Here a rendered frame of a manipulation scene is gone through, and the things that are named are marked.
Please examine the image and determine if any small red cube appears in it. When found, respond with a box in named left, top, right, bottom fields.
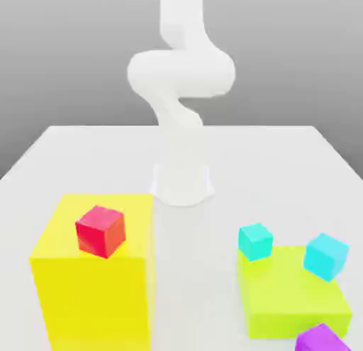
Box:
left=74, top=205, right=127, bottom=260

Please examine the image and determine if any large lime green box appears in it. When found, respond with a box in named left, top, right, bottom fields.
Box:
left=237, top=245, right=353, bottom=340

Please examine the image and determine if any small purple cube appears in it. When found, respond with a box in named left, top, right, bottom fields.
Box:
left=294, top=323, right=352, bottom=351

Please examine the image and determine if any small cyan cube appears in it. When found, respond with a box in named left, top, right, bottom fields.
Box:
left=303, top=232, right=350, bottom=283
left=238, top=222, right=274, bottom=262

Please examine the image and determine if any large yellow box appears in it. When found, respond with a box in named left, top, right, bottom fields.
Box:
left=29, top=193, right=156, bottom=351

